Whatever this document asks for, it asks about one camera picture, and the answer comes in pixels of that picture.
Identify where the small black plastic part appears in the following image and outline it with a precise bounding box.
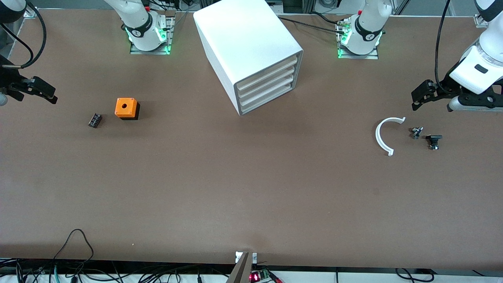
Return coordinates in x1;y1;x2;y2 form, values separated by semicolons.
426;134;443;151

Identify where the white curved plastic arc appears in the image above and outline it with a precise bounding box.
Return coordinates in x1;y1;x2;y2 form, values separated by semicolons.
375;117;406;157

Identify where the circuit board with red light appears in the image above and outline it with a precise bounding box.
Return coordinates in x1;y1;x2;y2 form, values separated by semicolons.
250;267;283;283

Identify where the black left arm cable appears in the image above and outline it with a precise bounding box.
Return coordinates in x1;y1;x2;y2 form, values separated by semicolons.
434;0;452;85

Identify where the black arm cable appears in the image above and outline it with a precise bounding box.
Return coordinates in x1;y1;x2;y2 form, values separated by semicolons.
0;0;47;69
434;0;452;85

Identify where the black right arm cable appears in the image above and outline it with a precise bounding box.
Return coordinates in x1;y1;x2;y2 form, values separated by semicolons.
0;0;47;69

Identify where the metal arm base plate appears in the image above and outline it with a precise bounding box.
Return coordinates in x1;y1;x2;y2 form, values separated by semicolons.
130;16;173;55
337;24;379;60

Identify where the orange button enclosure box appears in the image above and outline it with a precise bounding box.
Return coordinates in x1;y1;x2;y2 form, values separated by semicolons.
114;97;140;121

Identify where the black looped cable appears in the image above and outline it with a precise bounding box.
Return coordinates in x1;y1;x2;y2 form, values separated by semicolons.
53;229;95;272

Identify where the long black table cable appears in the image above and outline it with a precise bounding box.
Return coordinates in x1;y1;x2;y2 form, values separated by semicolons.
277;16;348;34

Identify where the black coiled cable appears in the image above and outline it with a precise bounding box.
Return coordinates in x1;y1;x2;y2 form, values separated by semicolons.
395;268;435;283

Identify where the aluminium camera mount profile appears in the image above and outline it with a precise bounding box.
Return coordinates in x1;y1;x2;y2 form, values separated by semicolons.
226;251;258;283

